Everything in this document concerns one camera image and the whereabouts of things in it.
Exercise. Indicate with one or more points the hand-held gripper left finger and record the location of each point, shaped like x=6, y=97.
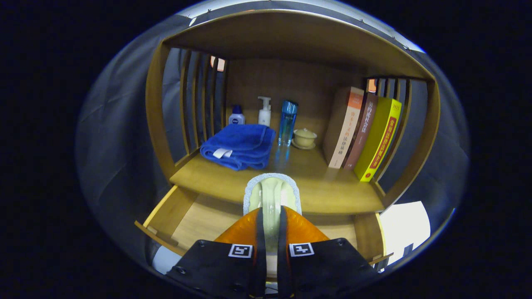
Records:
x=260, y=249

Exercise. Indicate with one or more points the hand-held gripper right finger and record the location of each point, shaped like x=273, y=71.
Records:
x=282, y=265

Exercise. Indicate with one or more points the pale green scrubbing brush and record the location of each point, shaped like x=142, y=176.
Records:
x=272, y=195

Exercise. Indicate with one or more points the wooden drawer with black knob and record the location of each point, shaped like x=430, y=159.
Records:
x=208, y=220

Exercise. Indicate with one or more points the wooden countertop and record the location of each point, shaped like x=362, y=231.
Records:
x=324, y=187

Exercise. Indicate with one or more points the wooden cabinet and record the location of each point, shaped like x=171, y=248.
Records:
x=291, y=37

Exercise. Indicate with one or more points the blue folded towel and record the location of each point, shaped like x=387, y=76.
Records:
x=241, y=143

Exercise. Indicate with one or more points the beige lidded teacup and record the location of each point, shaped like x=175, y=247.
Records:
x=304, y=138

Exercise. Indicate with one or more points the white table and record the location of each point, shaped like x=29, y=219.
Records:
x=405, y=228

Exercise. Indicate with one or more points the tall clear blue bottle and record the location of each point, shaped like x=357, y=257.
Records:
x=287, y=122

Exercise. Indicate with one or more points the small white blue-capped bottle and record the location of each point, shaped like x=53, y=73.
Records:
x=237, y=118

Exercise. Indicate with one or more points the white pump bottle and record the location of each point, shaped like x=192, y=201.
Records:
x=264, y=116

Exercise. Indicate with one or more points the beige book with orange band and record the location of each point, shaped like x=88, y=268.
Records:
x=343, y=128

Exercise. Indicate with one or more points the brown book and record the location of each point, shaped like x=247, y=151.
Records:
x=362, y=133

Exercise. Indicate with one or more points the yellow book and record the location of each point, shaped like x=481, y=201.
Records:
x=380, y=141

